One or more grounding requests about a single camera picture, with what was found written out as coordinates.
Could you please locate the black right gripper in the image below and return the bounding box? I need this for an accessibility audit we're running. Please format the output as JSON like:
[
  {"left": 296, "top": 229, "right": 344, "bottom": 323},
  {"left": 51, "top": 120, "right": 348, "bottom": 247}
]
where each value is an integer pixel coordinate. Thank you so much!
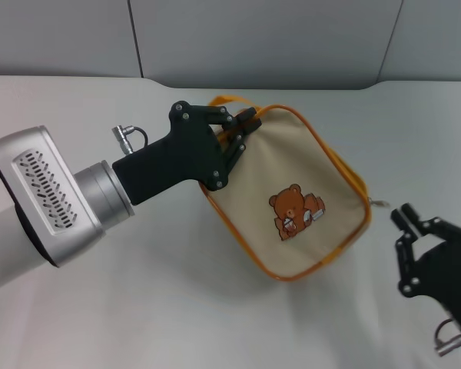
[{"left": 390, "top": 202, "right": 461, "bottom": 340}]

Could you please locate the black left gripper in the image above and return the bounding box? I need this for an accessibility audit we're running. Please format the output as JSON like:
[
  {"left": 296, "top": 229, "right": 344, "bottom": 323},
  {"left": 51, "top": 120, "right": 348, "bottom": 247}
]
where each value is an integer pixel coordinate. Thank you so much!
[{"left": 111, "top": 101, "right": 263, "bottom": 206}]

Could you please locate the beige bear food bag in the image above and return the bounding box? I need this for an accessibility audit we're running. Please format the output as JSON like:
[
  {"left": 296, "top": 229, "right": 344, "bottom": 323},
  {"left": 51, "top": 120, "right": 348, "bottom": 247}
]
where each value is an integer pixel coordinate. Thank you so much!
[{"left": 197, "top": 95, "right": 371, "bottom": 283}]

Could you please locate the silver vented wrist box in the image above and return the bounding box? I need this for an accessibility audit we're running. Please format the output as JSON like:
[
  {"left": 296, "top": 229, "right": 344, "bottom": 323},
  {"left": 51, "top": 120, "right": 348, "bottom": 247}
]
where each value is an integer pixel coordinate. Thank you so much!
[{"left": 0, "top": 124, "right": 105, "bottom": 269}]

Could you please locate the left gripper metal cable plug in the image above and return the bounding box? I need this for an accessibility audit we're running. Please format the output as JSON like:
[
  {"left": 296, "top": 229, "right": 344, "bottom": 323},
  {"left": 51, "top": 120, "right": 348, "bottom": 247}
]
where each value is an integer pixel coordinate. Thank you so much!
[{"left": 111, "top": 124, "right": 149, "bottom": 157}]

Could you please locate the gripper metal cable plug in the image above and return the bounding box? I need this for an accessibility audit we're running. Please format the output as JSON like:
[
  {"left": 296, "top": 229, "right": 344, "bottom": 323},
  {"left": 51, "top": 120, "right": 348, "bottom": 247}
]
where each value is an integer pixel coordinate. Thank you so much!
[
  {"left": 111, "top": 124, "right": 149, "bottom": 157},
  {"left": 433, "top": 317, "right": 461, "bottom": 349}
]

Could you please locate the right gripper metal cable plug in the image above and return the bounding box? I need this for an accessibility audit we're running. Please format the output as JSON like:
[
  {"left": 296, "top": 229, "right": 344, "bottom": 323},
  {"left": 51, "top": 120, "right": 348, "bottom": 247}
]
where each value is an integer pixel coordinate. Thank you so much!
[{"left": 433, "top": 317, "right": 461, "bottom": 349}]

